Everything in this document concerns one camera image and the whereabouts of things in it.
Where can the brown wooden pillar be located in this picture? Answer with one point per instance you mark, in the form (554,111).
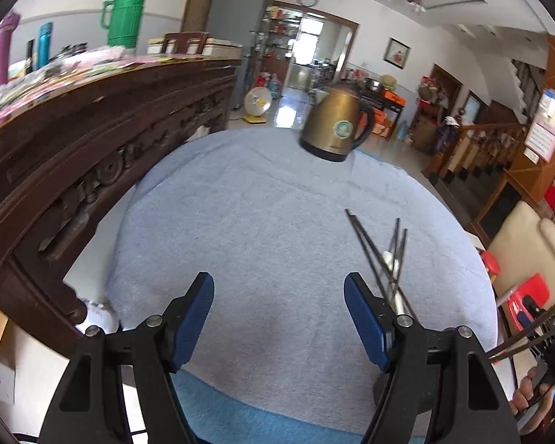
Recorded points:
(533,169)

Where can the grey refrigerator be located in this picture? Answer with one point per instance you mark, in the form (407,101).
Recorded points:
(239,22)

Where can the blue slim bottle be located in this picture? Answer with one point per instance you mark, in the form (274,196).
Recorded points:
(44,44)

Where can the white chest freezer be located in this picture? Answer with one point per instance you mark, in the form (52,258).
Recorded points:
(213,47)

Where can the wall calendar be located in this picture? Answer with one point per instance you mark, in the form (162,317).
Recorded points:
(541,135)

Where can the dark wooden chair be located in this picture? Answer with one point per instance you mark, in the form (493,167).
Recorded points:
(184,42)

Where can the carved dark wooden table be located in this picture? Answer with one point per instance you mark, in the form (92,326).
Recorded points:
(67,160)

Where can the dark side table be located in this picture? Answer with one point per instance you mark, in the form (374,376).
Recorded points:
(387,108)

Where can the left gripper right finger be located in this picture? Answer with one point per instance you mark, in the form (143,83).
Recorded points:
(445,373)

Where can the gold electric kettle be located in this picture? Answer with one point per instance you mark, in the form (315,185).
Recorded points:
(338,124)

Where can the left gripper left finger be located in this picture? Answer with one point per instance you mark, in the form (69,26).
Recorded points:
(88,405)

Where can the green thermos jug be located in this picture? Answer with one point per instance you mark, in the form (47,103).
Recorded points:
(122,21)

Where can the framed flower picture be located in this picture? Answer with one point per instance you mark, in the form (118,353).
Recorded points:
(396,53)

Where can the red plastic kids chair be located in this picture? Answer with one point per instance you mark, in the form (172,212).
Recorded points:
(527,302)

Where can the white floor fan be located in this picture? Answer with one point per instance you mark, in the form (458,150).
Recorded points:
(257,103)

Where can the wooden stair railing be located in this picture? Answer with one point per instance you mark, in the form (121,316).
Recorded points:
(472,150)

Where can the purple thermos bottle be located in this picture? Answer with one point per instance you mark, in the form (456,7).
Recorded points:
(7,26)

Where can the white plastic spoon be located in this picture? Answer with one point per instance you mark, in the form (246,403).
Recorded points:
(396,300)

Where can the beige leather armchair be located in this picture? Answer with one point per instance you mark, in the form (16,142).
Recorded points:
(523,247)

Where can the pink checkered tablecloth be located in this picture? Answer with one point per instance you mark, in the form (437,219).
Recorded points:
(65,73)

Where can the grey towel table cover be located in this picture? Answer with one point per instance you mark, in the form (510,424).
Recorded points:
(279,359)

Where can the person's right hand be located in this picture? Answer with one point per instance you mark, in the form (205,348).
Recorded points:
(524,394)

